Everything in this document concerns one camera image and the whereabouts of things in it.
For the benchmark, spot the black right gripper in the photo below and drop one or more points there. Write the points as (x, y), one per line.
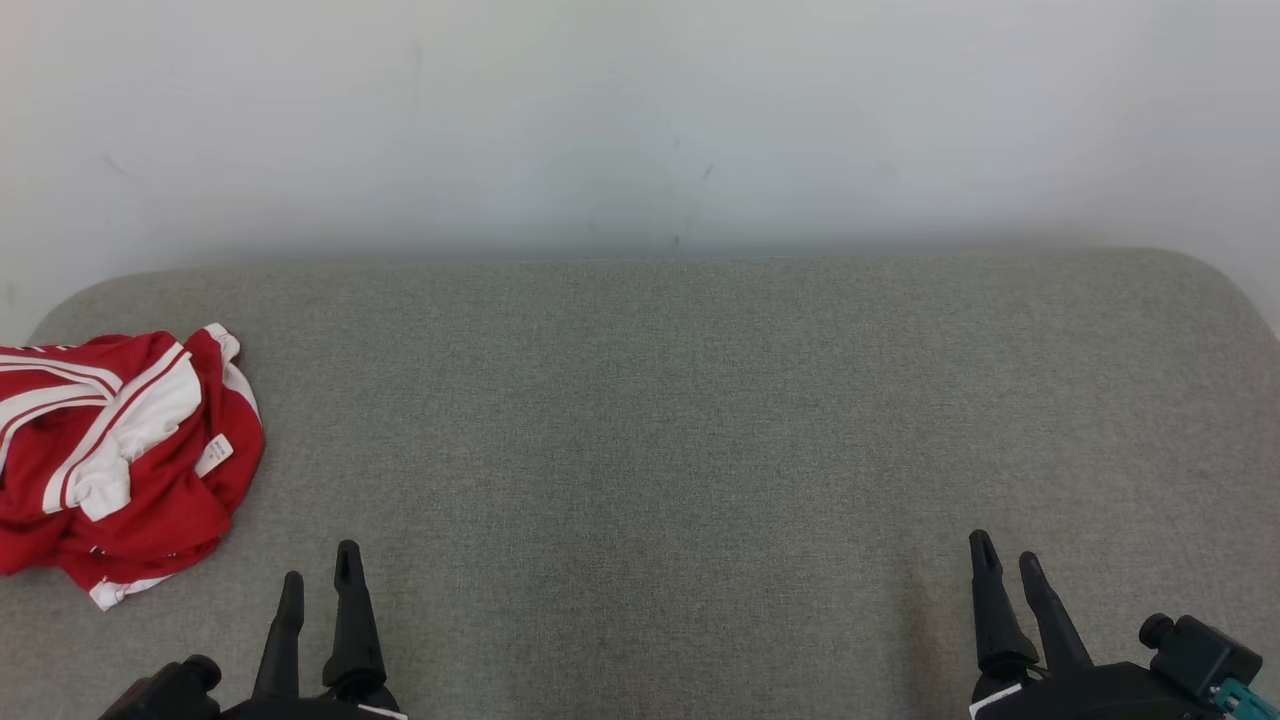
(1090, 695)

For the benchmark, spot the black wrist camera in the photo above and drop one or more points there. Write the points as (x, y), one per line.
(165, 695)
(1200, 655)

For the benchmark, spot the teal right camera connector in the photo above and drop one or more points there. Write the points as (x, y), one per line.
(1245, 700)

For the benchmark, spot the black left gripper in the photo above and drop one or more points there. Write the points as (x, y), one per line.
(320, 706)

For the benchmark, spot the red white basketball jersey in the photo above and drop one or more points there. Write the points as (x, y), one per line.
(120, 420)

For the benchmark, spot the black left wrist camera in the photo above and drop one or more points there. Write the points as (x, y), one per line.
(165, 695)

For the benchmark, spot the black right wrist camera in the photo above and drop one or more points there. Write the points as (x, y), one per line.
(1200, 655)

